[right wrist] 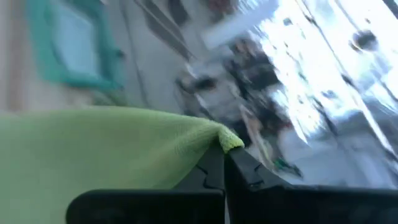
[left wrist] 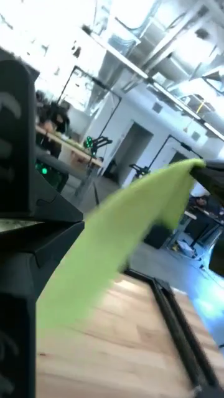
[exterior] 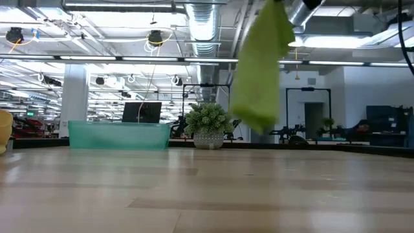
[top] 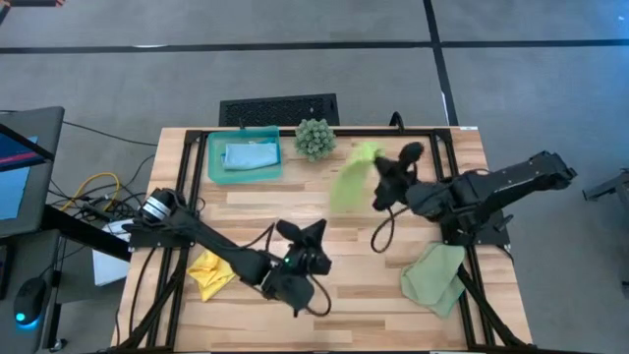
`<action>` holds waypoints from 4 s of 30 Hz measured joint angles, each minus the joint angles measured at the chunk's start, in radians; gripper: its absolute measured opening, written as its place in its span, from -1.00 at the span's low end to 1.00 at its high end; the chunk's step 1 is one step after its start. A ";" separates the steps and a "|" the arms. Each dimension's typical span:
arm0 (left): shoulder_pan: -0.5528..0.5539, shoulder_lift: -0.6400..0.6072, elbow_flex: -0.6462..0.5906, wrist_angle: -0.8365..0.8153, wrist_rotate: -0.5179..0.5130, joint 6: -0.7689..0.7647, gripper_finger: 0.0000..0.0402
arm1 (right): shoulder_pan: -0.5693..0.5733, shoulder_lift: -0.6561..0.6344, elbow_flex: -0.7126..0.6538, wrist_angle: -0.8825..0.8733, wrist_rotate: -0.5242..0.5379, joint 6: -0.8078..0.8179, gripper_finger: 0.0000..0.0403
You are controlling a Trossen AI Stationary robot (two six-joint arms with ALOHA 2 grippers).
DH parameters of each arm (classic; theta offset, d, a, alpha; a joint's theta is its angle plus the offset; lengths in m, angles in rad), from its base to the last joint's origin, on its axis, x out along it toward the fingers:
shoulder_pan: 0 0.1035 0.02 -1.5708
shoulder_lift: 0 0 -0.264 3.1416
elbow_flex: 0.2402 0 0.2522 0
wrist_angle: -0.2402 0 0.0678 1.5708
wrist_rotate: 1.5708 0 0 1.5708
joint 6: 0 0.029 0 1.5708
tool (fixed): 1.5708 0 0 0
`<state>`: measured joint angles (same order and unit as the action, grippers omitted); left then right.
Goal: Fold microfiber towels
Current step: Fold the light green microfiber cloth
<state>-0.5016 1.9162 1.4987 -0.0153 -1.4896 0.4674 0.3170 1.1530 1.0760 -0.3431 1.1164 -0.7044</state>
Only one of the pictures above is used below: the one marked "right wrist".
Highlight teal translucent plastic bin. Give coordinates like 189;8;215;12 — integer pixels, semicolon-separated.
25;0;126;91

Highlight lime green microfiber towel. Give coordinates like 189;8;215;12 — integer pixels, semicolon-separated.
0;105;246;224

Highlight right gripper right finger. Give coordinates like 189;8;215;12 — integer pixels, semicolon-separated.
223;147;398;224

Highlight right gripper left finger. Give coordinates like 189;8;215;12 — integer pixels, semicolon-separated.
65;146;226;224

